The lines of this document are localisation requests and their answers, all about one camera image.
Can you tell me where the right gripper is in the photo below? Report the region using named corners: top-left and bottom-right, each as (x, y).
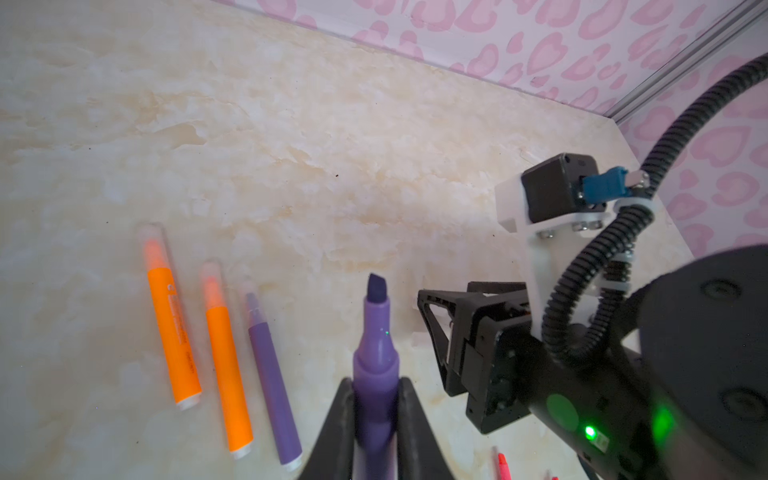
top-left (417, 281), bottom-right (660, 479)

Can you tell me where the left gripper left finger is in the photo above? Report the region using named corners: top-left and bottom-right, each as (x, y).
top-left (298, 377), bottom-right (356, 480)

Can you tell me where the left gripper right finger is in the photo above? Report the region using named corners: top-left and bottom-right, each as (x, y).
top-left (396, 377), bottom-right (455, 480)

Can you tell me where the purple pen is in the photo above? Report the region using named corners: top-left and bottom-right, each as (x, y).
top-left (353, 274), bottom-right (399, 479)
top-left (241, 280), bottom-right (303, 472)

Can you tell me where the pink pen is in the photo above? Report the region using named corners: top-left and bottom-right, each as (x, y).
top-left (496, 453), bottom-right (512, 480)

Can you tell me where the orange pen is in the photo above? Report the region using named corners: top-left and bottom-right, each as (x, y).
top-left (201, 260), bottom-right (254, 459)
top-left (139, 224), bottom-right (202, 410)

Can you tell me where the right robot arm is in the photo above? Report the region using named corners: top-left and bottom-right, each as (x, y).
top-left (417, 245), bottom-right (767, 479)

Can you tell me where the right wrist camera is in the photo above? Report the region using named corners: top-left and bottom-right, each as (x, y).
top-left (495, 153), bottom-right (650, 328)

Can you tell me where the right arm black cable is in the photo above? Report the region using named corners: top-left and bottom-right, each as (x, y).
top-left (541, 52), bottom-right (768, 368)

